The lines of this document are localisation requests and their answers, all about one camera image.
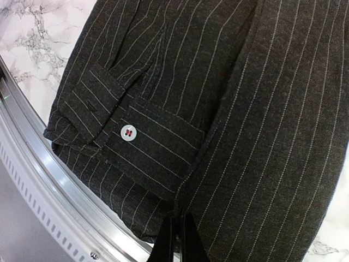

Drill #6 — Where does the aluminium front frame rail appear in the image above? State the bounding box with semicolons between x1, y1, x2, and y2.
1;63;151;261

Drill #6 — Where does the black pinstriped long sleeve shirt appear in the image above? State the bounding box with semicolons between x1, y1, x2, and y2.
44;1;348;261

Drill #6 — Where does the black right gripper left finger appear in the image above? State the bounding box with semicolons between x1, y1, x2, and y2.
148;217;177;262

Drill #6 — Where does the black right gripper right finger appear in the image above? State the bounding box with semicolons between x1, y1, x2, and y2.
181;213;210;262

